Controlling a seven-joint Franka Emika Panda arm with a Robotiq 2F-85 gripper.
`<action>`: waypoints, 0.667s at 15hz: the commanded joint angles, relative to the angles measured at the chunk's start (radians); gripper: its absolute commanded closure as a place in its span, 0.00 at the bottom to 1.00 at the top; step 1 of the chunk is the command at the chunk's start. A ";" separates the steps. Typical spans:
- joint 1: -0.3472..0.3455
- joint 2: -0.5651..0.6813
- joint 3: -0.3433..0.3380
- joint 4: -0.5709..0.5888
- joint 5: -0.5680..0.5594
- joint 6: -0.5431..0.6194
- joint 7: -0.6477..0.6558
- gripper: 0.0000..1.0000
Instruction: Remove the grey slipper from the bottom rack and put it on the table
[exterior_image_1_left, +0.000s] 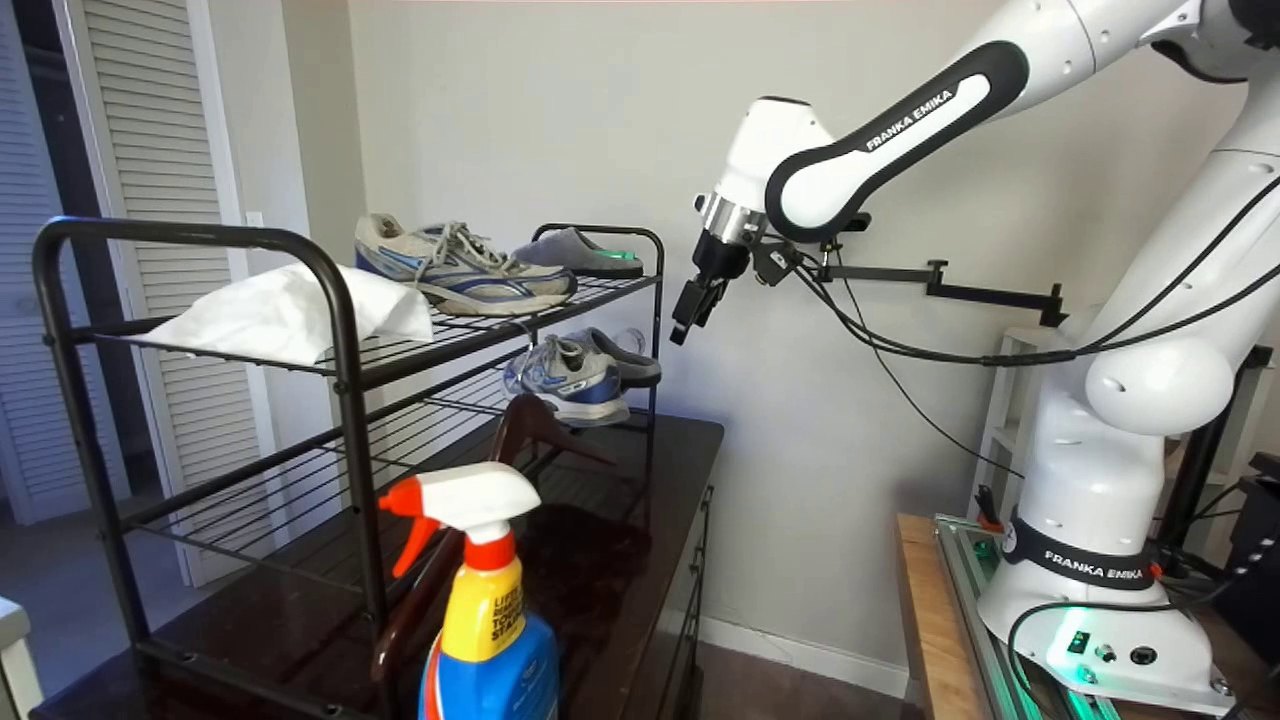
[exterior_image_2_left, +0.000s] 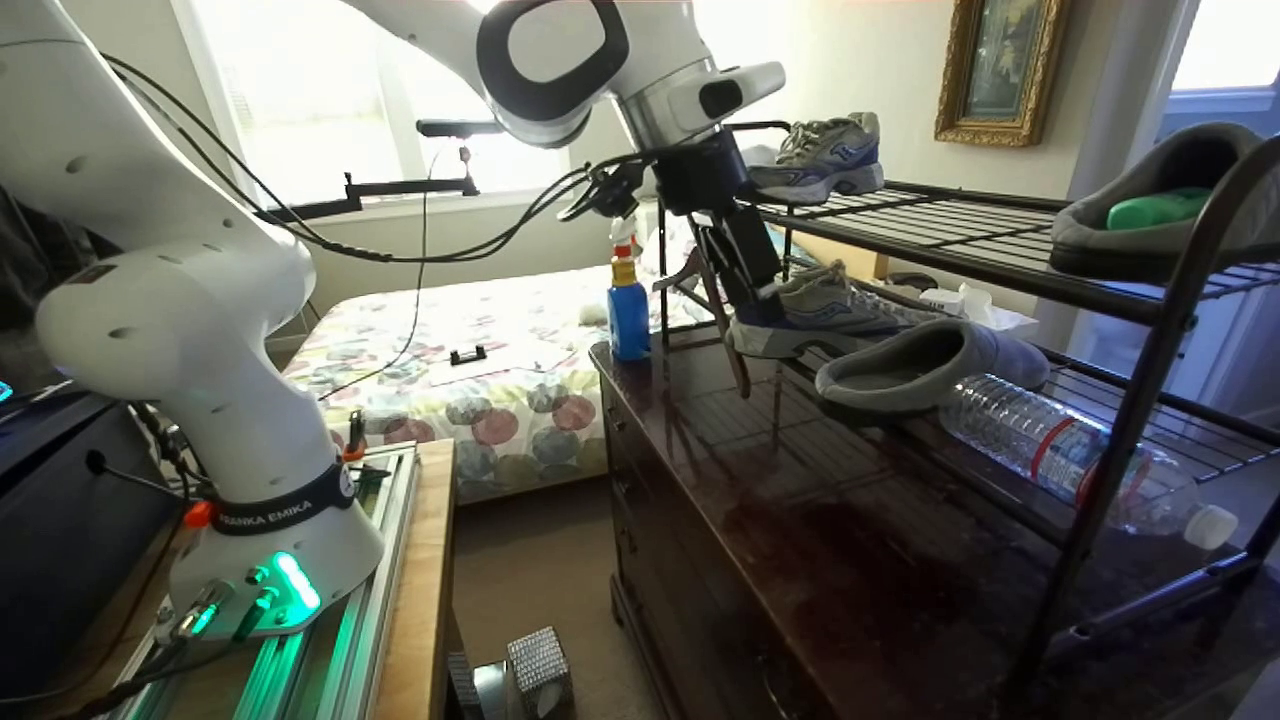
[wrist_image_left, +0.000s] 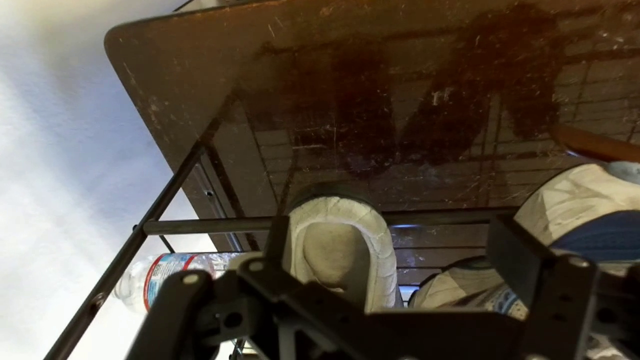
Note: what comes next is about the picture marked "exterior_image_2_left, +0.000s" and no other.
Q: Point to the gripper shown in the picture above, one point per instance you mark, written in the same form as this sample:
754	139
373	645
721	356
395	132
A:
700	170

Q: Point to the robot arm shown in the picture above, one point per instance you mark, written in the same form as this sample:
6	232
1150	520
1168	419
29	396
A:
190	300

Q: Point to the grey slipper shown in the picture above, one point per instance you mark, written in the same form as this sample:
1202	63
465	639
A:
920	365
1150	245

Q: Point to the dark metal shoe rack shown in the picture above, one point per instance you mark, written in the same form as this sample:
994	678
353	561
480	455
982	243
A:
1130	380

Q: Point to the grey and blue sneaker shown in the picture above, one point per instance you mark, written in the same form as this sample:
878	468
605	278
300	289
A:
830	160
840	310

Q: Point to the blue spray bottle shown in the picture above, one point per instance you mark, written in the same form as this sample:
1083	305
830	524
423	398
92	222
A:
629	315

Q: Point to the white tissue box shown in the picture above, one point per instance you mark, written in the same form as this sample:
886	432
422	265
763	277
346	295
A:
975	305

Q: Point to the bed with floral cover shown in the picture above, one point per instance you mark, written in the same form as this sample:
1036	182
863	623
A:
500	400

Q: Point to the dark wooden dresser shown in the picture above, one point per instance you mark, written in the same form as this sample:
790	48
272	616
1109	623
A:
760	540

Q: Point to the gold framed picture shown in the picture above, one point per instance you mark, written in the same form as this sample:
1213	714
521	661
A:
1000	70

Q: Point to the clear plastic water bottle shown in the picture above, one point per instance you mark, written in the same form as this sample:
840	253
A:
1060	450

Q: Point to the green rolled sock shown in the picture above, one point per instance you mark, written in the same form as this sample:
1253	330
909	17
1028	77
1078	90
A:
1155	210

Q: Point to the window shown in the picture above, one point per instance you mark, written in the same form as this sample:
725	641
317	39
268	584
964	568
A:
320	90
1225	50

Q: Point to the silver sparkly box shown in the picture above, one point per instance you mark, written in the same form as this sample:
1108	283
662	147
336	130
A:
540	670

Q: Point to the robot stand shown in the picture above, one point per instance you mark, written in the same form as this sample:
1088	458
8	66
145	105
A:
420	600

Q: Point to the black computer case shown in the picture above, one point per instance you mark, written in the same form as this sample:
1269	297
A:
70	530

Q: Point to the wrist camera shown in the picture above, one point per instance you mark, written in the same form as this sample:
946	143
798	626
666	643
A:
608	190

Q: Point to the camera on mount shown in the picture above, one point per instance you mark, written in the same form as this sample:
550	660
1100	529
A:
400	188

